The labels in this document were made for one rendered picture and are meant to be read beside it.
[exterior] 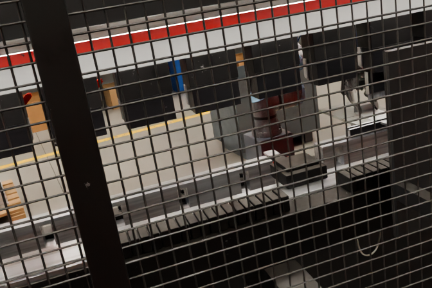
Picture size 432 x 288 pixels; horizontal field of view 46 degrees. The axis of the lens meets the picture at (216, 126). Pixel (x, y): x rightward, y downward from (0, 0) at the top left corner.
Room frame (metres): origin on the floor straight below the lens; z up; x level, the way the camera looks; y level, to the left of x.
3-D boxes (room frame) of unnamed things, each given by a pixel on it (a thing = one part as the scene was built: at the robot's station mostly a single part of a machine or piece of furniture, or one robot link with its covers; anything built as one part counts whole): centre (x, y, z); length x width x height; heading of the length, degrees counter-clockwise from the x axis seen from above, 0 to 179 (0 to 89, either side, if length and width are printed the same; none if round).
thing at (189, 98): (1.47, -0.01, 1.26); 0.15 x 0.09 x 0.17; 105
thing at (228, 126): (4.46, -0.45, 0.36); 0.80 x 0.60 x 0.72; 112
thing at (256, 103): (2.38, -0.25, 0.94); 0.13 x 0.12 x 0.14; 105
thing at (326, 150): (1.61, -0.51, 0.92); 0.39 x 0.06 x 0.10; 105
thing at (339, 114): (1.76, -0.52, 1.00); 0.26 x 0.18 x 0.01; 15
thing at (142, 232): (1.03, 0.08, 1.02); 0.44 x 0.06 x 0.04; 105
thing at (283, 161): (1.36, -0.18, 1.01); 0.26 x 0.12 x 0.05; 15
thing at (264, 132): (2.37, -0.24, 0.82); 0.15 x 0.15 x 0.10
